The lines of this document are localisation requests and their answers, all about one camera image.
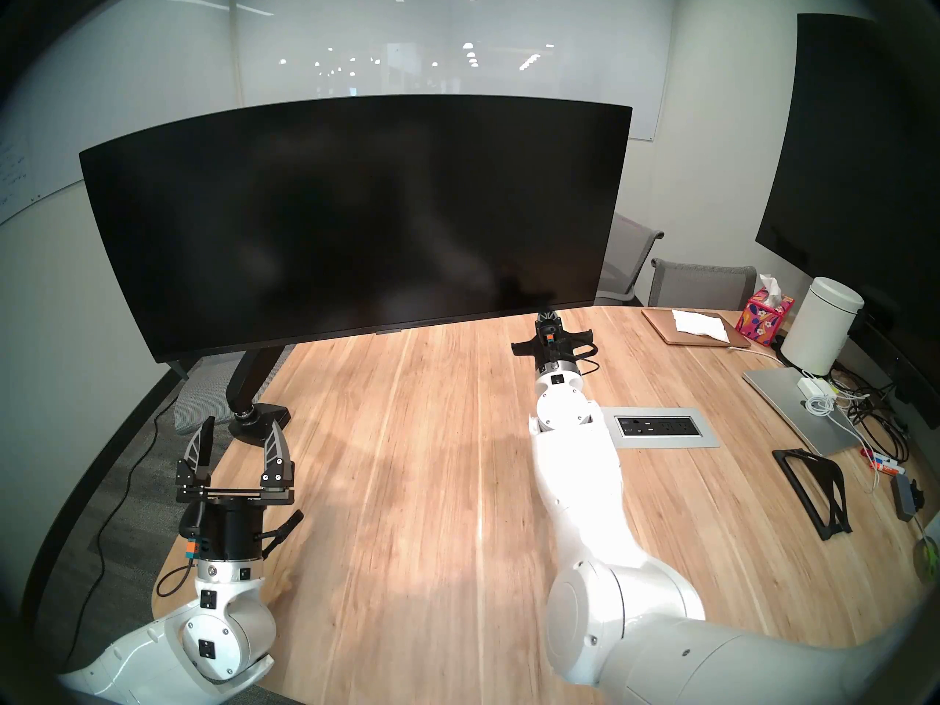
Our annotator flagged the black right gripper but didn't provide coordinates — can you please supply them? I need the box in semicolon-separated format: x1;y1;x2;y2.
510;311;596;378

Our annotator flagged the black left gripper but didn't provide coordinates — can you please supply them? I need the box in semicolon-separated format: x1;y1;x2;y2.
175;417;296;563

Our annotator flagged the curved black widescreen monitor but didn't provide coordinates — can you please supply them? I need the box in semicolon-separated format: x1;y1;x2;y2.
79;94;634;364

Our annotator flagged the grey mesh chair with armrests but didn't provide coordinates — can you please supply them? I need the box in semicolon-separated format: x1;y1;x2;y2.
165;351;254;436

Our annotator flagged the grey tilted office chair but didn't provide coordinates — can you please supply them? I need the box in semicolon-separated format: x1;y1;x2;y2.
595;213;665;306

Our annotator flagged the grey low-back office chair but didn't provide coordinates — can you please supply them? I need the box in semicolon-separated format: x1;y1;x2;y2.
648;258;757;311

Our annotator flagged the left wrist black connector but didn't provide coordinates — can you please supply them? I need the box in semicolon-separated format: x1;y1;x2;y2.
180;502;208;557

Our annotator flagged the brown leather pad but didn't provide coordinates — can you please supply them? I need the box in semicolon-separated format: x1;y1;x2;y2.
641;308;752;350

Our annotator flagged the silver table power outlet box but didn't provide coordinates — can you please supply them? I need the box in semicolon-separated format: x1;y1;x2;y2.
598;407;720;449

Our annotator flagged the white paper napkin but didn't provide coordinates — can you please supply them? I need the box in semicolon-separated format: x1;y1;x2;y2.
671;310;731;342

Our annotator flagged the colourful floral tissue box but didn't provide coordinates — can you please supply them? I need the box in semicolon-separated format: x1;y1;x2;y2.
734;274;795;347

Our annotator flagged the silver closed laptop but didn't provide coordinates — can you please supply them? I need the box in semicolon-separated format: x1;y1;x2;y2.
742;367;864;456

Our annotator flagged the white cylindrical bin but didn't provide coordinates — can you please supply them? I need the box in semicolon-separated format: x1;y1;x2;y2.
780;276;865;376

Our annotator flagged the glass whiteboard without writing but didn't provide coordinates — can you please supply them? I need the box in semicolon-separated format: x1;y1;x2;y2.
234;0;673;141

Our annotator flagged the white power adapter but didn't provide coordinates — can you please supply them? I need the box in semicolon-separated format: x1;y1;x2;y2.
799;377;838;414

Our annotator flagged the black folding laptop stand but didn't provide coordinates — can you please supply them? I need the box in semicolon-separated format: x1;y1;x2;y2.
771;449;854;541

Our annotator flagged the glass whiteboard with writing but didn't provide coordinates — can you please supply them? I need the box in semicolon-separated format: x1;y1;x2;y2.
0;0;236;227

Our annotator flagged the grey small adapter block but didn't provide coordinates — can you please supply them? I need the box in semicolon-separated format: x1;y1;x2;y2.
892;472;925;522

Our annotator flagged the left wrist black cable plug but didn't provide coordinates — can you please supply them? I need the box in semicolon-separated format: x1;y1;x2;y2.
258;510;304;559

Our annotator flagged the black floor cable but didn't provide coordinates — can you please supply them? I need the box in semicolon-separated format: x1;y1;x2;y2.
62;399;173;668

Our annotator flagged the left wrist black cable loop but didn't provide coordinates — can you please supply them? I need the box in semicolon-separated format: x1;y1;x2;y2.
156;560;198;600

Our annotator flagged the large black wall television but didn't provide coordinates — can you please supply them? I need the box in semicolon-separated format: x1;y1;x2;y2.
755;13;940;330

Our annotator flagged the tangle of black cables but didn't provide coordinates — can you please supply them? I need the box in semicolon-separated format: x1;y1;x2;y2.
830;366;911;462

